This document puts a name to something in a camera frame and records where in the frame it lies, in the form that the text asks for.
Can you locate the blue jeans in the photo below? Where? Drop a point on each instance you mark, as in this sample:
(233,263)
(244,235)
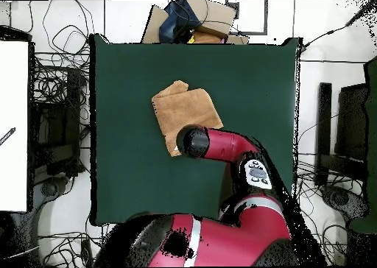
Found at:
(173,23)

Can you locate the black power strip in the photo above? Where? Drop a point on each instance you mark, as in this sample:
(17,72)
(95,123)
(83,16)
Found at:
(86,253)

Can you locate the black equipment cart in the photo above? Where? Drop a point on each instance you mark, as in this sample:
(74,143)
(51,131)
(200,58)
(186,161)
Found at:
(56,126)

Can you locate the dark green table cloth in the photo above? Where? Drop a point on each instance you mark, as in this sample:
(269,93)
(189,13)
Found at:
(141,176)

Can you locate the brown cardboard box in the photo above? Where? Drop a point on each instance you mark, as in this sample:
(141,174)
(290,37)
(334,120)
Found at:
(218,14)

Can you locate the black label strip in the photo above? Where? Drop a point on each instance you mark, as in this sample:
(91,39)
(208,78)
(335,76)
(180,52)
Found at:
(7,136)

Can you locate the tan terry towel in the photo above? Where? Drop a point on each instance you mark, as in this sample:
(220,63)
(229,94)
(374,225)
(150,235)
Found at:
(182,109)

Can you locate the brown folded garment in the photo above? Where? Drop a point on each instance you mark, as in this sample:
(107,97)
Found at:
(206,38)

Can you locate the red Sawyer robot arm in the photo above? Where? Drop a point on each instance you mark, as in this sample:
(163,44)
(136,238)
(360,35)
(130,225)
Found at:
(229,144)

